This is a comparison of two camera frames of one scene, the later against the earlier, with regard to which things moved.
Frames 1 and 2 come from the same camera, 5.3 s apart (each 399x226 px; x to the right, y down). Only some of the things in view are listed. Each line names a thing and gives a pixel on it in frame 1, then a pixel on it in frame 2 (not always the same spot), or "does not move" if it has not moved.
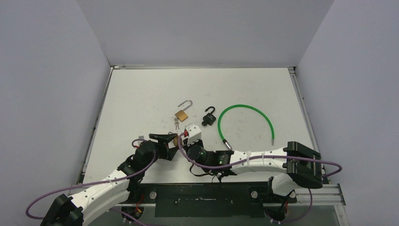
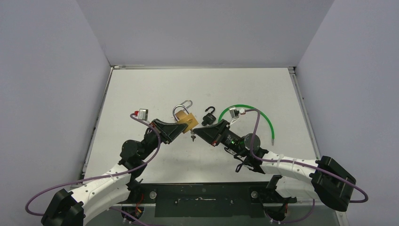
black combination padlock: x=209 y=118 does not move
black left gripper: x=167 y=153 → x=170 y=131
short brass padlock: x=175 y=140 → x=186 y=118
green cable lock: x=226 y=144 does not move
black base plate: x=209 y=200 does not move
